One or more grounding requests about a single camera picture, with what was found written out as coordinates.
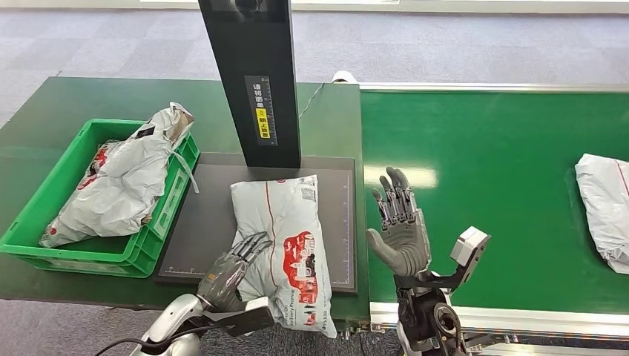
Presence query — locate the dark green table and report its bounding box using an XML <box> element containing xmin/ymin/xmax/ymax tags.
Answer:
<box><xmin>0</xmin><ymin>76</ymin><xmax>372</xmax><ymax>326</ymax></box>

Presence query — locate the white red-print mailer package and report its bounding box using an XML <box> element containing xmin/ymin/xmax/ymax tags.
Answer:
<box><xmin>229</xmin><ymin>174</ymin><xmax>338</xmax><ymax>340</ymax></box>

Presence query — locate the white mailer package red stripe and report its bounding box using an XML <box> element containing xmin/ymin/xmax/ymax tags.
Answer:
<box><xmin>574</xmin><ymin>152</ymin><xmax>629</xmax><ymax>276</ymax></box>

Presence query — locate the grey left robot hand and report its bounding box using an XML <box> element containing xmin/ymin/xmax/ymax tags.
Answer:
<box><xmin>197</xmin><ymin>231</ymin><xmax>274</xmax><ymax>314</ymax></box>

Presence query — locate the black yellow ruler label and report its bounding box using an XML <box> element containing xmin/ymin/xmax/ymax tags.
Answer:
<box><xmin>244</xmin><ymin>75</ymin><xmax>279</xmax><ymax>148</ymax></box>

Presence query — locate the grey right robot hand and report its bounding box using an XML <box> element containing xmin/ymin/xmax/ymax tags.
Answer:
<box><xmin>366</xmin><ymin>166</ymin><xmax>434</xmax><ymax>279</ymax></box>

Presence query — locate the black weighing platform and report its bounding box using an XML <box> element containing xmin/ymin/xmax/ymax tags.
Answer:
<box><xmin>154</xmin><ymin>152</ymin><xmax>359</xmax><ymax>296</ymax></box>

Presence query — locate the flat red-print mailer package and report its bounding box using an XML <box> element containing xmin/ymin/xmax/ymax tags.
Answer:
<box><xmin>76</xmin><ymin>140</ymin><xmax>124</xmax><ymax>193</ymax></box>

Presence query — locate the green plastic basket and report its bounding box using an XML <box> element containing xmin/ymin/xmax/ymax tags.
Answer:
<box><xmin>0</xmin><ymin>118</ymin><xmax>202</xmax><ymax>280</ymax></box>

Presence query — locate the black scanner column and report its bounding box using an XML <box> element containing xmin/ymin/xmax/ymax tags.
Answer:
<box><xmin>197</xmin><ymin>0</ymin><xmax>302</xmax><ymax>170</ymax></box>

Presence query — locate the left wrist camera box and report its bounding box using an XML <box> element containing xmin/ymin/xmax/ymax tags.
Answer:
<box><xmin>203</xmin><ymin>297</ymin><xmax>276</xmax><ymax>338</ymax></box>

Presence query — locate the thin grey cable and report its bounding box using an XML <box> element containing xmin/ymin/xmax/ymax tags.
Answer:
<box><xmin>298</xmin><ymin>82</ymin><xmax>326</xmax><ymax>120</ymax></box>

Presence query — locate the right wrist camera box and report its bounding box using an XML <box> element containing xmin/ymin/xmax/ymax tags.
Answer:
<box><xmin>448</xmin><ymin>225</ymin><xmax>492</xmax><ymax>291</ymax></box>

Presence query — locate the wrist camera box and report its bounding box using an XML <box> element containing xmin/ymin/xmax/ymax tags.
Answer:
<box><xmin>203</xmin><ymin>297</ymin><xmax>276</xmax><ymax>338</ymax></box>
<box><xmin>448</xmin><ymin>225</ymin><xmax>492</xmax><ymax>291</ymax></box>

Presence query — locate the large crumpled white mailer package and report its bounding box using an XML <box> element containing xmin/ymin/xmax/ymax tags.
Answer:
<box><xmin>38</xmin><ymin>102</ymin><xmax>200</xmax><ymax>249</ymax></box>

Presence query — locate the green conveyor belt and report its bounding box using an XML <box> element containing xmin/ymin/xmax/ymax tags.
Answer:
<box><xmin>360</xmin><ymin>90</ymin><xmax>629</xmax><ymax>315</ymax></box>

